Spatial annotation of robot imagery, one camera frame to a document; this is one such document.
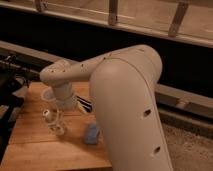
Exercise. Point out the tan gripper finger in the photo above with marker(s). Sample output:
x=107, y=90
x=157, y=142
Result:
x=81, y=109

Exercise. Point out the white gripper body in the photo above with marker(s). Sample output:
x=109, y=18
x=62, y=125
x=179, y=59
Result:
x=65, y=97

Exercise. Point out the clear plastic bottle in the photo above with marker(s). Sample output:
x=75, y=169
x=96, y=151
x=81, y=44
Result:
x=54, y=121

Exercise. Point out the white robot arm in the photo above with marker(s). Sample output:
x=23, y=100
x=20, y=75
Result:
x=122, y=91

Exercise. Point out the translucent plastic cup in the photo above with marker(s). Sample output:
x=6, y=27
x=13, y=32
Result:
x=48, y=97

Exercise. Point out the blue sponge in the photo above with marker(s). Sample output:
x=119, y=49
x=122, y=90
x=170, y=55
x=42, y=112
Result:
x=92, y=134

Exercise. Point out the black equipment at left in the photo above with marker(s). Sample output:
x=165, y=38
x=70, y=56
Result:
x=14, y=84

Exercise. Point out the metal frame rail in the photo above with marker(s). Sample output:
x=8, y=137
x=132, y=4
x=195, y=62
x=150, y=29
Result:
x=188, y=21

